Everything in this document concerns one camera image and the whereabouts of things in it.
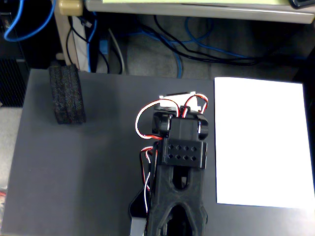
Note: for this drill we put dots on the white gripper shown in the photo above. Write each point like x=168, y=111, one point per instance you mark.
x=177, y=97

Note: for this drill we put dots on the black foam cube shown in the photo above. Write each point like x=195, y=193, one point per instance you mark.
x=67, y=96

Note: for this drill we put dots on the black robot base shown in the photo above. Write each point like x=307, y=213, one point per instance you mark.
x=137, y=209

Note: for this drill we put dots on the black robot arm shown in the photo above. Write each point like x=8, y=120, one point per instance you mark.
x=182, y=152

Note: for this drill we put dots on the blue plug connector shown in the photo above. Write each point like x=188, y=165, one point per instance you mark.
x=103, y=46

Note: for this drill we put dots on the grey desk top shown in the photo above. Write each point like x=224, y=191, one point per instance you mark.
x=197, y=11

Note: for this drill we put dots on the white paper sheet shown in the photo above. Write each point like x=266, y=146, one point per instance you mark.
x=261, y=142

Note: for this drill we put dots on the light green desk mat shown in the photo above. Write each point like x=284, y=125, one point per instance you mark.
x=197, y=1

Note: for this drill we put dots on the dark grey work board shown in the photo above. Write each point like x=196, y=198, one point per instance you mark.
x=73, y=159

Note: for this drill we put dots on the clear network plug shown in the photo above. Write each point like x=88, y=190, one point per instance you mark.
x=86, y=23

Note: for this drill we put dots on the beige desk leg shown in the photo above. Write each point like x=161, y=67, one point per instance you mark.
x=63, y=37

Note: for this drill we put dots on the black desk item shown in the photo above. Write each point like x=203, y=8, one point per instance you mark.
x=302, y=3

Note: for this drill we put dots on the black vented computer case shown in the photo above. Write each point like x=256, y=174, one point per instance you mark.
x=9, y=83

